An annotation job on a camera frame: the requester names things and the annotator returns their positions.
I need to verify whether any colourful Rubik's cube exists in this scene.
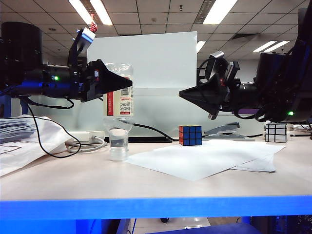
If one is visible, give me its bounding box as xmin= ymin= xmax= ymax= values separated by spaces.
xmin=178 ymin=125 xmax=203 ymax=146

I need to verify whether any thick black cable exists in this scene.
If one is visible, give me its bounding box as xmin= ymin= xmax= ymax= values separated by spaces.
xmin=133 ymin=123 xmax=180 ymax=142

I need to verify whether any thin black cable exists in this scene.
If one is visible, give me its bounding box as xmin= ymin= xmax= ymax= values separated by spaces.
xmin=28 ymin=107 xmax=81 ymax=158

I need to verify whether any twin tube ceiling light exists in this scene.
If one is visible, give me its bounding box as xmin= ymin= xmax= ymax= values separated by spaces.
xmin=68 ymin=0 xmax=113 ymax=26
xmin=253 ymin=40 xmax=291 ymax=53

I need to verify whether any grey power strip cable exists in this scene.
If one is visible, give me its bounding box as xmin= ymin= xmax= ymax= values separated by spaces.
xmin=65 ymin=136 xmax=109 ymax=154

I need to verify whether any white paper sheet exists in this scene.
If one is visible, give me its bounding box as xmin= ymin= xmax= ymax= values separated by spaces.
xmin=124 ymin=140 xmax=271 ymax=182
xmin=230 ymin=156 xmax=276 ymax=173
xmin=207 ymin=139 xmax=286 ymax=171

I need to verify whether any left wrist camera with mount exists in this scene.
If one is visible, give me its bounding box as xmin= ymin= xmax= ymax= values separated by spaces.
xmin=68 ymin=27 xmax=96 ymax=66

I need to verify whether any grey stapler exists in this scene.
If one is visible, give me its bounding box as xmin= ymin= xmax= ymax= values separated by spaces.
xmin=204 ymin=121 xmax=255 ymax=142

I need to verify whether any blue table edge strip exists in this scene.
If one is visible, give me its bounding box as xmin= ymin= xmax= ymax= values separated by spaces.
xmin=0 ymin=196 xmax=312 ymax=220

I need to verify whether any stack of printed papers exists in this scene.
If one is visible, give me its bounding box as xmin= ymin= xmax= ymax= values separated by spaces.
xmin=0 ymin=118 xmax=35 ymax=144
xmin=0 ymin=116 xmax=78 ymax=177

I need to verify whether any black monitor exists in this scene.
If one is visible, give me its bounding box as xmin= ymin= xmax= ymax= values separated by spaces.
xmin=297 ymin=7 xmax=312 ymax=47

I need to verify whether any black partition base strip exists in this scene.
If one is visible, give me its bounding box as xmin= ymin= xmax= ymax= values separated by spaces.
xmin=104 ymin=136 xmax=173 ymax=144

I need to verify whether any silver mirror cube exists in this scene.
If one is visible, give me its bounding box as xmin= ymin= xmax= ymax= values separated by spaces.
xmin=265 ymin=123 xmax=288 ymax=143

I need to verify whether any white board panel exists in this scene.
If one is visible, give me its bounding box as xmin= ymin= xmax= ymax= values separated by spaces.
xmin=87 ymin=31 xmax=198 ymax=98

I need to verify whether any white power strip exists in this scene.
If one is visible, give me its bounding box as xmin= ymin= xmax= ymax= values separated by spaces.
xmin=69 ymin=131 xmax=106 ymax=143

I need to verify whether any clear plastic bottle with label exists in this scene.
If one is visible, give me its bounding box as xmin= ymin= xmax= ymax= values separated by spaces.
xmin=102 ymin=62 xmax=134 ymax=161

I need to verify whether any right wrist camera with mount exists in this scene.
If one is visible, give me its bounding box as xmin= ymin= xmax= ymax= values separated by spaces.
xmin=206 ymin=51 xmax=241 ymax=82

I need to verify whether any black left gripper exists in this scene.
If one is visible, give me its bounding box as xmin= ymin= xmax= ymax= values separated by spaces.
xmin=71 ymin=59 xmax=133 ymax=102

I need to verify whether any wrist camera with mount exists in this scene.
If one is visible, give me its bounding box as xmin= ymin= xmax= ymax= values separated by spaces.
xmin=68 ymin=27 xmax=96 ymax=66
xmin=206 ymin=51 xmax=241 ymax=82

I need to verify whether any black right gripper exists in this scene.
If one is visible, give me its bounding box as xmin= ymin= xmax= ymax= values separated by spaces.
xmin=179 ymin=74 xmax=244 ymax=120

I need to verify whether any frosted glass desk partition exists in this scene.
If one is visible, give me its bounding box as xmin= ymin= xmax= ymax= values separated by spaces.
xmin=24 ymin=87 xmax=265 ymax=138

